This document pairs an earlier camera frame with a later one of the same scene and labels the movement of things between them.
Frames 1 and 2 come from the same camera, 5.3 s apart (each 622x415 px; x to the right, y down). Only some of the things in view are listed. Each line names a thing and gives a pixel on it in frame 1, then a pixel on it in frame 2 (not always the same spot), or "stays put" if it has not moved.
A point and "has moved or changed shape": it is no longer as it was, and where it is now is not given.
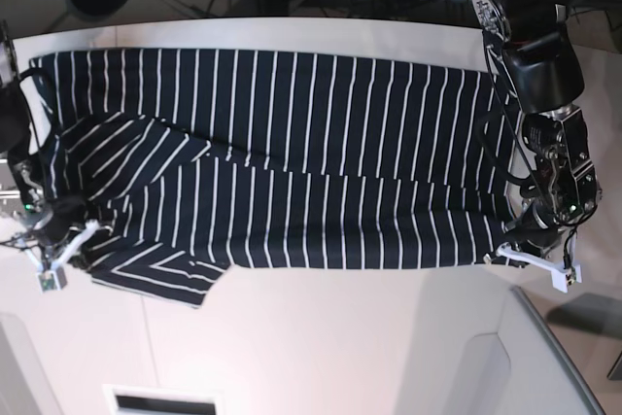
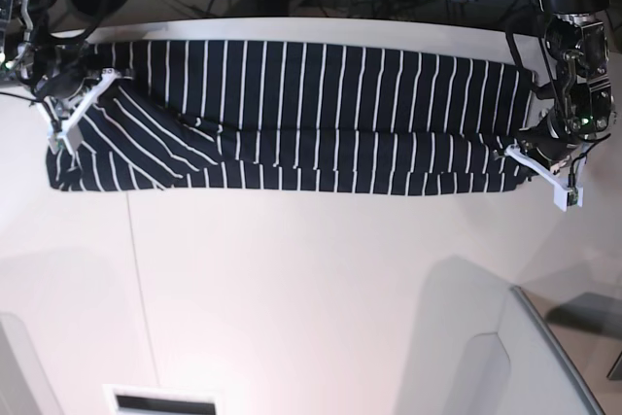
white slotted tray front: (145, 399) stays put
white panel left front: (24, 389) stays put
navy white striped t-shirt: (167, 166) has moved or changed shape
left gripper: (67, 211) -> (62, 86)
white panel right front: (479, 349) stays put
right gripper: (535, 231) -> (551, 139)
